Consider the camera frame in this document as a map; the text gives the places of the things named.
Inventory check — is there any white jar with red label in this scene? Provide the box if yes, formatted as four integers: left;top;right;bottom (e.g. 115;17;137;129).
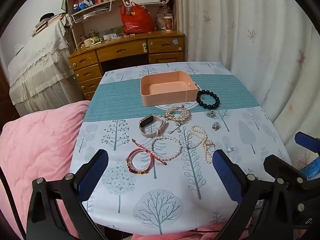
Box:
164;16;174;32

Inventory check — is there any pink storage box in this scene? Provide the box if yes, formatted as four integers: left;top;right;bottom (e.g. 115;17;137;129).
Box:
140;71;199;108

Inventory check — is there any black bead bracelet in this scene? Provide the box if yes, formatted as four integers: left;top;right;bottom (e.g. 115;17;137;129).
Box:
196;89;221;110

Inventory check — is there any pearl bracelet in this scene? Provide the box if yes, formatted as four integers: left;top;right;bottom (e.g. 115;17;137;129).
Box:
150;135;182;162

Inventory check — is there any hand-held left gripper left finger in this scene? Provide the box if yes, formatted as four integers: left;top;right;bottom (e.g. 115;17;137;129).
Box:
26;149;108;240

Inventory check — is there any white wire rack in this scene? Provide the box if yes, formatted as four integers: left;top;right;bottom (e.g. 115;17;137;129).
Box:
71;0;112;24

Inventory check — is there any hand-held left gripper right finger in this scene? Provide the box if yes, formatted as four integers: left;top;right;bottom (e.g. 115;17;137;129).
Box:
212;149;294;240

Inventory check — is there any braided red string bracelet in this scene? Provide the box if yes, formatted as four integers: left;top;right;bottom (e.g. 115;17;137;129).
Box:
132;139;167;167

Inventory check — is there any red plastic bag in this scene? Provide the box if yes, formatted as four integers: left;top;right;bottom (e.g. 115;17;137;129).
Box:
119;1;156;35

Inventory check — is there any white leaf print curtain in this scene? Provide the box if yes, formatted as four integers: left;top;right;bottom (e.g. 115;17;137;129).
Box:
175;0;320;175

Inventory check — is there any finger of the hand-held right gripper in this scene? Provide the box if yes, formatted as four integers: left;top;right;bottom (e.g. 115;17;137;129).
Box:
264;154;320;192
294;131;320;153

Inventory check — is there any pearl necklace with gold clasp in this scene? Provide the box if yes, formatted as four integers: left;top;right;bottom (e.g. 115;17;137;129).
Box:
186;125;215;164

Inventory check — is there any stack of books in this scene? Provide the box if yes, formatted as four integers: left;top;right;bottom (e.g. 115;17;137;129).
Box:
31;12;63;37

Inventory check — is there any gold leaf bracelet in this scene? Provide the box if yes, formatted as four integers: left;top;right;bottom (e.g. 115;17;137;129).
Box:
164;106;192;134

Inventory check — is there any wooden desk with drawers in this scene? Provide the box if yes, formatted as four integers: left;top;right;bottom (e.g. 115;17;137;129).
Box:
68;31;186;100

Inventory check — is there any pink blanket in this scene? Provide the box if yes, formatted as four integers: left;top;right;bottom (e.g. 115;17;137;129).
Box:
0;101;225;240

